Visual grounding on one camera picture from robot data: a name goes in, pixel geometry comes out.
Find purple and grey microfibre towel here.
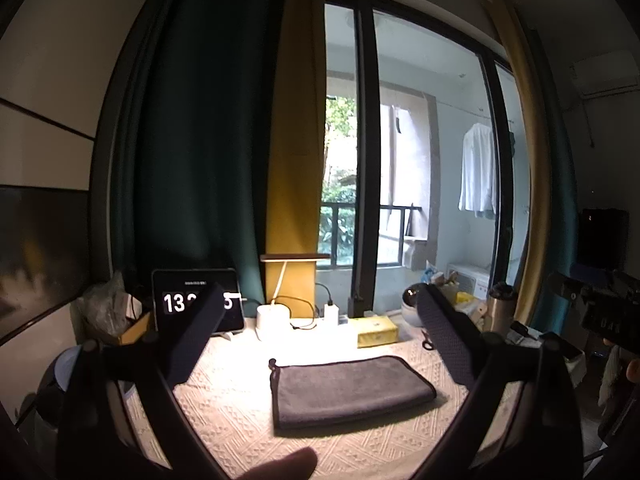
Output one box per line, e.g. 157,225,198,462
269,356,437,430

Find operator hand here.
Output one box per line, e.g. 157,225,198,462
238,448,318,480

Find yellow plastic bag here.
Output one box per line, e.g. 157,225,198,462
454,290,487,318

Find beige perforated utensil basket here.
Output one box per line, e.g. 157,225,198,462
435,271,459,304

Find black tablet showing clock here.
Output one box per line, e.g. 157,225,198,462
152,269,245,335

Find stacked steel and white bowls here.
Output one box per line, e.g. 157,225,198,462
400,283,425,327

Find stainless steel travel tumbler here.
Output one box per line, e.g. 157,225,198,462
484,282,518,337

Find yellow tissue pack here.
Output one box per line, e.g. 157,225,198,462
352,315,399,348

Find white desk lamp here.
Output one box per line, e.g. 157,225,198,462
255,252,330,341

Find white patterned tablecloth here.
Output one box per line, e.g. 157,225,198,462
174,322,468,479

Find cardboard box with plastic bag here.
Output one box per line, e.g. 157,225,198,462
76,271,151,346

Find white power adapter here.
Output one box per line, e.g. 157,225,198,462
323,304,340,327

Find white hanging shirt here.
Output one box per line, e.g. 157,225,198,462
459,122,497,220

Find right yellow curtain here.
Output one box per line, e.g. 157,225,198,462
488,0,577,333

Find yellow curtain panel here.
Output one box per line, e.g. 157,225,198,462
263,0,329,319

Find dark green curtain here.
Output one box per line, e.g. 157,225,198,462
90,0,284,302

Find white air conditioner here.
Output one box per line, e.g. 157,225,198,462
572,50,639,100

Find black handled scissors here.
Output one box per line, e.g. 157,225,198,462
422,330,435,351

